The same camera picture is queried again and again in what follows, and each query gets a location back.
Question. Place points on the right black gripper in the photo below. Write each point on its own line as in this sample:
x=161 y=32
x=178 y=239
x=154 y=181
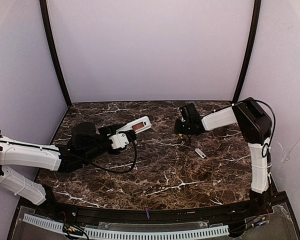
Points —
x=181 y=128

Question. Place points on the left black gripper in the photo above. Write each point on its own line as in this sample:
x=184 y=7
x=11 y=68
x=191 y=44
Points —
x=112 y=130

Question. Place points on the white remote control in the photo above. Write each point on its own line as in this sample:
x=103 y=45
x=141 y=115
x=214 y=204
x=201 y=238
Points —
x=139 y=125

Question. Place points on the white battery cover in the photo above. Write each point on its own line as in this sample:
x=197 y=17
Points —
x=200 y=153

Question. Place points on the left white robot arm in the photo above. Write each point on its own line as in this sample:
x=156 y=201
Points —
x=86 y=143

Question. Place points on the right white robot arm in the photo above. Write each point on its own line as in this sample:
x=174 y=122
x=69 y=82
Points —
x=256 y=127

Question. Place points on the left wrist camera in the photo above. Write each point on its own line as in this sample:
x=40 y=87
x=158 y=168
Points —
x=122 y=139

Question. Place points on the black front table rail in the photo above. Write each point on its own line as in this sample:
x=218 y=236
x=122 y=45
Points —
x=233 y=214

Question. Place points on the white slotted cable duct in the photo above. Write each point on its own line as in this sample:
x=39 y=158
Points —
x=105 y=234

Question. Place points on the right black frame post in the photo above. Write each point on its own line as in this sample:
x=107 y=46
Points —
x=248 y=51

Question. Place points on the black frame post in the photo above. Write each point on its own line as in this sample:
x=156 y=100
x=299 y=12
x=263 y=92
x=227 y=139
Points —
x=248 y=51
x=53 y=51

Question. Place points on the left black frame post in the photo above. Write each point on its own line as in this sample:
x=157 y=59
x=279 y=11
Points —
x=53 y=51

